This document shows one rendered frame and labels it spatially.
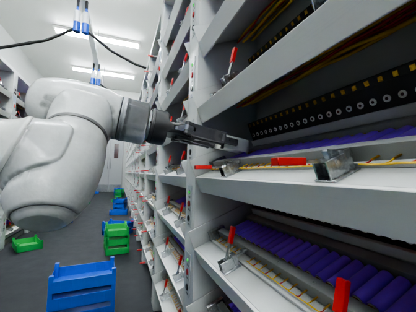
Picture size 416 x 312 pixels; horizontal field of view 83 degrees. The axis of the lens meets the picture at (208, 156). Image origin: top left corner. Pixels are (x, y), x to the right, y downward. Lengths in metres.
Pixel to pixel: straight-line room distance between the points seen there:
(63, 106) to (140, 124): 0.13
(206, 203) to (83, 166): 0.40
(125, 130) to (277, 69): 0.29
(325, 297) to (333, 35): 0.33
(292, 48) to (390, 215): 0.23
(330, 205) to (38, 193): 0.33
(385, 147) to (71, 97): 0.45
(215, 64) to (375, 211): 0.62
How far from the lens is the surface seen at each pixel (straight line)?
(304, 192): 0.30
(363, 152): 0.31
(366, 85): 0.45
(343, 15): 0.32
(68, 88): 0.49
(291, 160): 0.25
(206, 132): 0.49
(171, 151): 1.38
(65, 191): 0.35
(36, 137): 0.38
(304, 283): 0.42
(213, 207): 0.70
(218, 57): 0.78
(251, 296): 0.46
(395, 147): 0.29
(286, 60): 0.37
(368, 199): 0.25
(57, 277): 1.66
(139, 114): 0.48
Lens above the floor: 0.74
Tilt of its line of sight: 4 degrees up
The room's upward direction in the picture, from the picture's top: 1 degrees clockwise
